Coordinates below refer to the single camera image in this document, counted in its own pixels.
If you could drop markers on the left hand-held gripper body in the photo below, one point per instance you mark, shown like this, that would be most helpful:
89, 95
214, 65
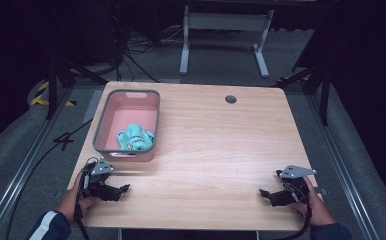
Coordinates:
96, 180

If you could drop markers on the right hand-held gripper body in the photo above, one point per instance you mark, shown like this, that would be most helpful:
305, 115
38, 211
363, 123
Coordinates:
296, 186

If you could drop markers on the turquoise printed cloth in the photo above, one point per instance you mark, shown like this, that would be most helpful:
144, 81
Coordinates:
135, 137

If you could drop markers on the pink basket with grey rim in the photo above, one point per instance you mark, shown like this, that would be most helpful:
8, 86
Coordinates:
127, 116

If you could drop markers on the person's right hand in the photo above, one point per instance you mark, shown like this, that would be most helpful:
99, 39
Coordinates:
317, 210

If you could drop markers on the person's left hand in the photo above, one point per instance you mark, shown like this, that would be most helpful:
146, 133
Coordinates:
70, 205

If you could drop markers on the black tape cross mark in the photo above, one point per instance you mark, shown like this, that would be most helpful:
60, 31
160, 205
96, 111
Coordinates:
63, 140

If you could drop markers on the black tripod stand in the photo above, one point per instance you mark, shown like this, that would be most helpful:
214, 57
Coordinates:
52, 90
324, 96

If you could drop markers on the yellow black hazard tape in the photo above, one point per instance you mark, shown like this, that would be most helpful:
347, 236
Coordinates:
40, 98

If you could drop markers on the grey metal floor rail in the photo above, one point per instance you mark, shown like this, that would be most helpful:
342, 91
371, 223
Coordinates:
344, 166
21, 173

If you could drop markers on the grey metal table frame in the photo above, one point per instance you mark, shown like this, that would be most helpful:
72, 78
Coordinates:
226, 21

